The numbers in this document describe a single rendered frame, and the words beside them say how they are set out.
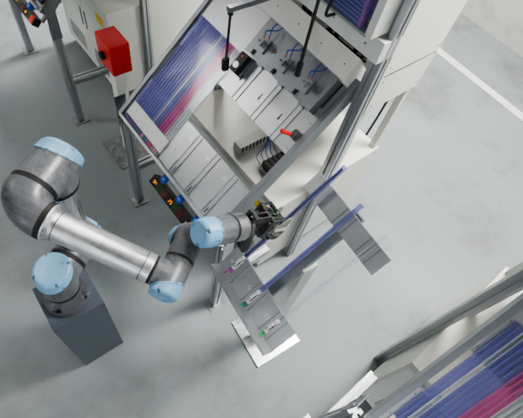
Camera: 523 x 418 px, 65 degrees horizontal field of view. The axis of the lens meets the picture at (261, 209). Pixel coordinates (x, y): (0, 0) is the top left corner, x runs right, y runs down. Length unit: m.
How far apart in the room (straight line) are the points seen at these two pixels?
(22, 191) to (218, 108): 1.16
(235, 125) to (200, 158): 0.43
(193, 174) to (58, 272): 0.57
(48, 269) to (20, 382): 0.85
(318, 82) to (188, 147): 0.55
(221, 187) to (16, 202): 0.70
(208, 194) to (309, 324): 0.98
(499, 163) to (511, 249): 0.71
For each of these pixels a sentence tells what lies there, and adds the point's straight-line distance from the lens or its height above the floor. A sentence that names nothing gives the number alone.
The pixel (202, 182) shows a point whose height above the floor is 0.77.
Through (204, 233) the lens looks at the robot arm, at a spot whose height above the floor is 1.16.
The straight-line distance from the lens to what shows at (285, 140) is 1.42.
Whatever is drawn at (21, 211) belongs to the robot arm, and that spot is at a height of 1.17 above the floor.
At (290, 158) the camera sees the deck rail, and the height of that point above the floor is 0.97.
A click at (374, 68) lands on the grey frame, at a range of 1.34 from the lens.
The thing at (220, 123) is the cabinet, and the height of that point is 0.62.
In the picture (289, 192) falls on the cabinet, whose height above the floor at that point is 0.62.
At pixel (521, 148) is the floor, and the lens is 3.66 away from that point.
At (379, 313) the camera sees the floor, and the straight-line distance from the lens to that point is 2.35.
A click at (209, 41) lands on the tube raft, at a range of 1.68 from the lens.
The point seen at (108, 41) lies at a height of 0.78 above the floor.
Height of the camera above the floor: 2.03
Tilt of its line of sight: 57 degrees down
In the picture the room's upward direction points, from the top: 16 degrees clockwise
